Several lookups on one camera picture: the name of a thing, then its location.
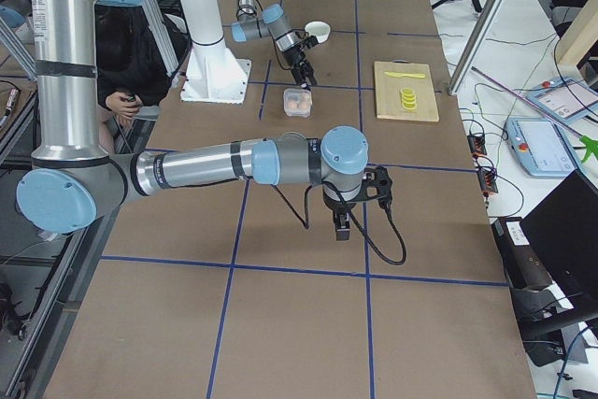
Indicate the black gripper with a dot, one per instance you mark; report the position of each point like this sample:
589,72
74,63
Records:
292,56
337,206

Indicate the clear plastic egg box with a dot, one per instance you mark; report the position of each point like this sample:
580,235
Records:
295,94

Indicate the white bowl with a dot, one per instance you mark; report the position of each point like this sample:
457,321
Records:
318,29

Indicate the yellow plastic knife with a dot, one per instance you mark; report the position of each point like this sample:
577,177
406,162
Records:
404,75

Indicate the wooden cutting board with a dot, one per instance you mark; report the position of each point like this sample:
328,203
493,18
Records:
389,93

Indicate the person in black shirt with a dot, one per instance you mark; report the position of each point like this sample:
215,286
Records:
131,71

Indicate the teach pendant near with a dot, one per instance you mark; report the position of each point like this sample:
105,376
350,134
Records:
540,148

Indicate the teach pendant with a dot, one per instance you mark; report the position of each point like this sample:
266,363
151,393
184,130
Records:
540,148
566,99

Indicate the black monitor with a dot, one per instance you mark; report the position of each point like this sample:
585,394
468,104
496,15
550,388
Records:
562,230

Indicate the teach pendant far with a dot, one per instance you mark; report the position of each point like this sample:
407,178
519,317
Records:
566,99

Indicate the reacher grabber stick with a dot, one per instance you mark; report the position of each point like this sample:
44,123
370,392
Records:
590,145

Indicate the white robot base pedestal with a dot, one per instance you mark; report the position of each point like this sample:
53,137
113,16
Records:
213,74

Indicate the aluminium frame post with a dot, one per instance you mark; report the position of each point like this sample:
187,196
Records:
474,43

